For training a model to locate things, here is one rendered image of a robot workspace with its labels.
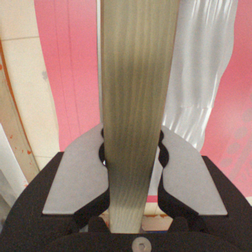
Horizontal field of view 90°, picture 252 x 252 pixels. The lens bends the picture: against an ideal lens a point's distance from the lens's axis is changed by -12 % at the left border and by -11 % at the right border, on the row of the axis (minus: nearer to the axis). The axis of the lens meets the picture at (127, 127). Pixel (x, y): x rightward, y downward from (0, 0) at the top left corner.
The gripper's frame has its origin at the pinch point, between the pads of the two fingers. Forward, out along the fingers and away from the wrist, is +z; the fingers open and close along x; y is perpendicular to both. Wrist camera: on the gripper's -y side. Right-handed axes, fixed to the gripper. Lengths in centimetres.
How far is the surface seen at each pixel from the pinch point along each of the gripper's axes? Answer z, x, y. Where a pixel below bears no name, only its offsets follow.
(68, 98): 5.7, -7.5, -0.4
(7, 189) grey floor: 102, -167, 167
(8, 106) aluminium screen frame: 4.2, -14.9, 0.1
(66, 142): 5.7, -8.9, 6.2
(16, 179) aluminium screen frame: 2.2, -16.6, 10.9
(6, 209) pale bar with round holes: 1.1, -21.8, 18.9
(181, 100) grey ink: 4.9, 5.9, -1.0
